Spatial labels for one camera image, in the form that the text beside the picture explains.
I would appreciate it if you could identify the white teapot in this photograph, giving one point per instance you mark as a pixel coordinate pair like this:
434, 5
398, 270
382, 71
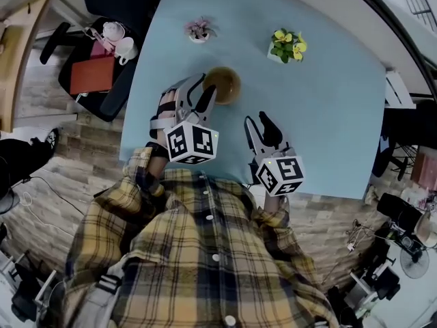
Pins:
113, 31

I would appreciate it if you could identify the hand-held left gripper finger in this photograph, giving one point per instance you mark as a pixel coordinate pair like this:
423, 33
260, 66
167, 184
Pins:
206, 102
186, 91

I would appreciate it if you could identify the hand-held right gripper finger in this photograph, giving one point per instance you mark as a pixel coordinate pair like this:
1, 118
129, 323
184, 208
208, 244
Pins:
255, 145
273, 135

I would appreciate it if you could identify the black office chair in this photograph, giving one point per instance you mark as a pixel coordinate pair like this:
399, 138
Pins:
114, 102
409, 125

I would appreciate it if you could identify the black standing fan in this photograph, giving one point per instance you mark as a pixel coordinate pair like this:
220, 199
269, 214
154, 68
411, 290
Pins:
414, 261

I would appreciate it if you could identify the person's left hand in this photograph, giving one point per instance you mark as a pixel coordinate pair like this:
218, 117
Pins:
167, 97

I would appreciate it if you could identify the red notebook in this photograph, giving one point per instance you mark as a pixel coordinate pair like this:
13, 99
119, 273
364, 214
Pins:
91, 75

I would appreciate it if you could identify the wooden desk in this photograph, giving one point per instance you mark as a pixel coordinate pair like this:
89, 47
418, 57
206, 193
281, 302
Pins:
10, 80

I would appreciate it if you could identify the pink flower potted plant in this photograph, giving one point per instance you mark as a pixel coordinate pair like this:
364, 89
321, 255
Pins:
199, 29

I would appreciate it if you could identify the white mug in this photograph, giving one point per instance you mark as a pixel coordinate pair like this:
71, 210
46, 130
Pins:
126, 48

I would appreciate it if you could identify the black bag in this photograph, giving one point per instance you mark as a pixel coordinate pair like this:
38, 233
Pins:
397, 212

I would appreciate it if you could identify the person's left forearm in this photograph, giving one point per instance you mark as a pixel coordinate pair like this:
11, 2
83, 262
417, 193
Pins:
158, 166

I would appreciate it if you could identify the yellow flower potted plant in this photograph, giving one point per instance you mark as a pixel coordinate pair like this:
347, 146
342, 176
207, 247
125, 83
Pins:
285, 46

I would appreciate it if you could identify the pink crate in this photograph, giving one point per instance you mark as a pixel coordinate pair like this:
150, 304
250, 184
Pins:
426, 167

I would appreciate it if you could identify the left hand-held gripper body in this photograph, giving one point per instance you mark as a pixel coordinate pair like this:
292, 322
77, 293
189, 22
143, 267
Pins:
201, 142

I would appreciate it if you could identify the person's yellow plaid shirt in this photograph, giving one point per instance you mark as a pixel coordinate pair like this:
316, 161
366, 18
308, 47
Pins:
205, 251

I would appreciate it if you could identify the person's right forearm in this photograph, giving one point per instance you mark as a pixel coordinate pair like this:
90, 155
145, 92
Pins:
273, 202

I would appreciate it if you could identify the small pink box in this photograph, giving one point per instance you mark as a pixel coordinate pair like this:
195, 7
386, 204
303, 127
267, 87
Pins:
99, 50

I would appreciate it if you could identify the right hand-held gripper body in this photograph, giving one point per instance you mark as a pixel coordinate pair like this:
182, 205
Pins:
281, 173

